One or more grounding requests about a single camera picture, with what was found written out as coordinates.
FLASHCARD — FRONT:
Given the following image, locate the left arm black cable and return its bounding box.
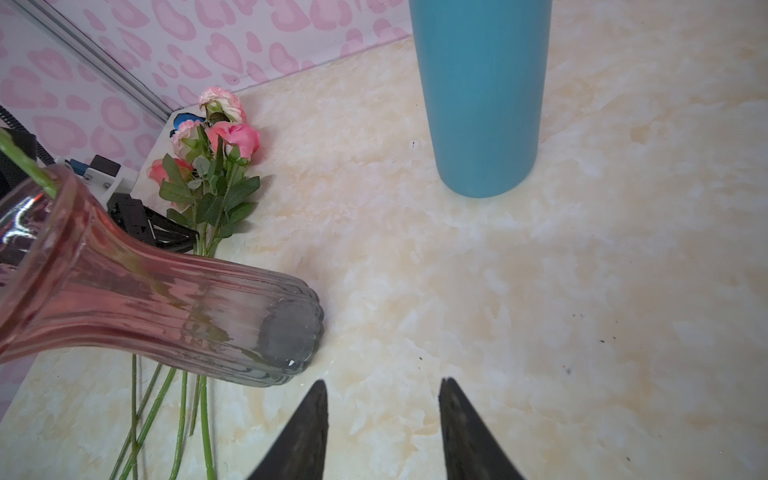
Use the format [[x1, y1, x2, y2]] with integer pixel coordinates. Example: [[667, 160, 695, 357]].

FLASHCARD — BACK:
[[0, 104, 55, 199]]

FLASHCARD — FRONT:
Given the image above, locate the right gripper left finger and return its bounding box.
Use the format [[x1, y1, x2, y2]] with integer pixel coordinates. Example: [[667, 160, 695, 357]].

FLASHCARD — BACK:
[[249, 380, 329, 480]]

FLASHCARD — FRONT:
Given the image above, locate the blue rose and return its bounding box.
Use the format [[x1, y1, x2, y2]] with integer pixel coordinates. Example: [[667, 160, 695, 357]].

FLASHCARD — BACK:
[[172, 112, 205, 132]]

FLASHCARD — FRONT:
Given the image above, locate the teal ceramic vase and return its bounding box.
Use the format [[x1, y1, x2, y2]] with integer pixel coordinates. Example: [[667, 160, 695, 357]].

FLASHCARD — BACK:
[[409, 0, 552, 198]]

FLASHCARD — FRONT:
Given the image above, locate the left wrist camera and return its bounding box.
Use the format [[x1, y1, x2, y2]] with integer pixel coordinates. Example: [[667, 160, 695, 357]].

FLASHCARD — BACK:
[[54, 154, 139, 210]]

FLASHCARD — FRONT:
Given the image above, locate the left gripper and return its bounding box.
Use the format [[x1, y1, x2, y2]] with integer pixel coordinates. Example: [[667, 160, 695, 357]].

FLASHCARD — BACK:
[[107, 193, 197, 253]]

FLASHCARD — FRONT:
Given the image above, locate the coral rose spray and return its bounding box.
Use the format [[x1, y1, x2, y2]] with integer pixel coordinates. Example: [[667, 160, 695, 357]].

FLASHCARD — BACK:
[[1, 127, 59, 199]]

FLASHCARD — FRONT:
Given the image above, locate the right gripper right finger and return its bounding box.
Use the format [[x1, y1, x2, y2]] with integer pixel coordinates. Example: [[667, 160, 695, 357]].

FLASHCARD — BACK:
[[438, 377, 524, 480]]

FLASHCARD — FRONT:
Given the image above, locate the red glass vase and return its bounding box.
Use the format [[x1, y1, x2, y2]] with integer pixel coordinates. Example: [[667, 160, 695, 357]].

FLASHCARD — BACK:
[[1, 167, 324, 387]]

